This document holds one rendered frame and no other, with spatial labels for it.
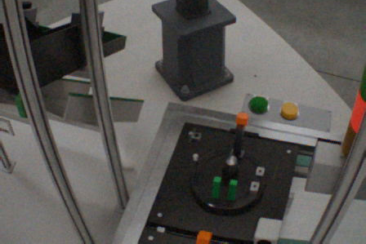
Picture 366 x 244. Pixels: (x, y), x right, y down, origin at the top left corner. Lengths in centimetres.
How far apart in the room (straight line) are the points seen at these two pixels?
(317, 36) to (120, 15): 166
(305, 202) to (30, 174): 62
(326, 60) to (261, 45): 141
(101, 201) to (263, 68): 56
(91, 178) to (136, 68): 36
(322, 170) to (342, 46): 231
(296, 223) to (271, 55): 57
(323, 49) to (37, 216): 215
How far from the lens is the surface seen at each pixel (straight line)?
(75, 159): 111
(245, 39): 138
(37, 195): 107
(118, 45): 81
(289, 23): 296
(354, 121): 55
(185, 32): 107
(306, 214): 95
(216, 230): 85
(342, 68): 273
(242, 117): 87
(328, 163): 61
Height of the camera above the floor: 171
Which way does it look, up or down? 46 degrees down
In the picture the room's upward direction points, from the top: 2 degrees counter-clockwise
